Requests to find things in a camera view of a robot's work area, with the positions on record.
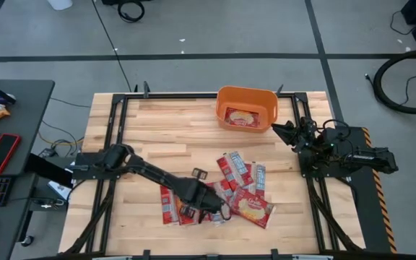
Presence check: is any white booklet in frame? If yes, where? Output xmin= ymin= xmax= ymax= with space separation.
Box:
xmin=47 ymin=179 xmax=72 ymax=200

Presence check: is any white container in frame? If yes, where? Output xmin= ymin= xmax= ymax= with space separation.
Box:
xmin=47 ymin=0 xmax=74 ymax=11

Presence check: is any black panel yellow hazard stripe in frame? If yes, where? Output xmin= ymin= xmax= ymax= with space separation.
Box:
xmin=344 ymin=126 xmax=399 ymax=254

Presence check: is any yellow floor cable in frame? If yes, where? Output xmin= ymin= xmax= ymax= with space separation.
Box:
xmin=37 ymin=131 xmax=85 ymax=147

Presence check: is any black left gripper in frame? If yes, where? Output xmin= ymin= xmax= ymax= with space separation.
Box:
xmin=178 ymin=178 xmax=232 ymax=222

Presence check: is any black aluminium table frame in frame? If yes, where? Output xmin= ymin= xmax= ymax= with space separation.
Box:
xmin=63 ymin=92 xmax=366 ymax=256

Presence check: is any orange plastic basket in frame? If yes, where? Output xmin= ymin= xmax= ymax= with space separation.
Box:
xmin=214 ymin=85 xmax=280 ymax=134

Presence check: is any coiled black cable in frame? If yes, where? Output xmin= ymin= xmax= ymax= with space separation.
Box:
xmin=116 ymin=0 xmax=146 ymax=23

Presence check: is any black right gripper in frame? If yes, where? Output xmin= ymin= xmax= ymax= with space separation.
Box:
xmin=271 ymin=121 xmax=319 ymax=152

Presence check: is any black hose loop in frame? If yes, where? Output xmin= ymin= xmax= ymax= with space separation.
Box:
xmin=373 ymin=48 xmax=416 ymax=115

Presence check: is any black box beside desk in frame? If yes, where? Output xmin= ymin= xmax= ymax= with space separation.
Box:
xmin=25 ymin=153 xmax=74 ymax=189

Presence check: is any red-cased smartphone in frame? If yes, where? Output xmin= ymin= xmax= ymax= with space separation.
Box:
xmin=0 ymin=132 xmax=22 ymax=176

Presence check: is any long black floor cable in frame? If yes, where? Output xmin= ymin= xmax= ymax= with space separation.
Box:
xmin=91 ymin=0 xmax=133 ymax=93

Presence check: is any black office desk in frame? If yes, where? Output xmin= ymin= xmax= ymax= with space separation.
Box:
xmin=0 ymin=79 xmax=56 ymax=260

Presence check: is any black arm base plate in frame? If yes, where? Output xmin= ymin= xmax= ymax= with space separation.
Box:
xmin=298 ymin=147 xmax=353 ymax=178
xmin=71 ymin=152 xmax=123 ymax=181

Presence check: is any black power adapter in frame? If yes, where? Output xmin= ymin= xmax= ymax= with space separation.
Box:
xmin=38 ymin=147 xmax=58 ymax=159

